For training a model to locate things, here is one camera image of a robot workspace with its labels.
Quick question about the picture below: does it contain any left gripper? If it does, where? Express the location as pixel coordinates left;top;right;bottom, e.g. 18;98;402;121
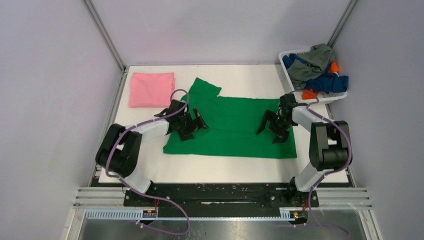
177;107;208;140

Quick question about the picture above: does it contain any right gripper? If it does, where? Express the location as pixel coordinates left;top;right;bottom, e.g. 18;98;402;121
257;108;296;144

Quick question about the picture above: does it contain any green t shirt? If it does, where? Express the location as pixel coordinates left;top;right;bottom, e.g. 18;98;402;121
163;78;298;159

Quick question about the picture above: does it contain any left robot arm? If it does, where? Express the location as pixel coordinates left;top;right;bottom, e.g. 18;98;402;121
95;100;209;206

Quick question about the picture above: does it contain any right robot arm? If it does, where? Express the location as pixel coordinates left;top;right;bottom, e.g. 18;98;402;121
256;92;353;207

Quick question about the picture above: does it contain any orange t shirt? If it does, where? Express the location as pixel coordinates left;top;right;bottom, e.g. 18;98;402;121
302;61;349;100

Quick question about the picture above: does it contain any folded pink t shirt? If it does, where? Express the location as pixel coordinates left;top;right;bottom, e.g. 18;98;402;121
128;72;176;108

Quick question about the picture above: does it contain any white plastic basket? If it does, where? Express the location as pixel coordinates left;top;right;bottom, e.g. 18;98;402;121
278;48;348;104

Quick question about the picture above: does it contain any blue t shirt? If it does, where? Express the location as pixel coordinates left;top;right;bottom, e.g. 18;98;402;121
281;53;350;94

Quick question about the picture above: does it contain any grey t shirt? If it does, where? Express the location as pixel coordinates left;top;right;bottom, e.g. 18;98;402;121
282;43;336;84

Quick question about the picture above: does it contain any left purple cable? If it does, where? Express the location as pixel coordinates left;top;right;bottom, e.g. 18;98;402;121
104;88;192;236

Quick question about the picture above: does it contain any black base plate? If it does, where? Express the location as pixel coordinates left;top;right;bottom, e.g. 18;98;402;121
123;183;319;212

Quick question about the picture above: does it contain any white slotted cable duct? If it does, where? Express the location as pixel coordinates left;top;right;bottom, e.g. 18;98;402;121
84;206;308;222

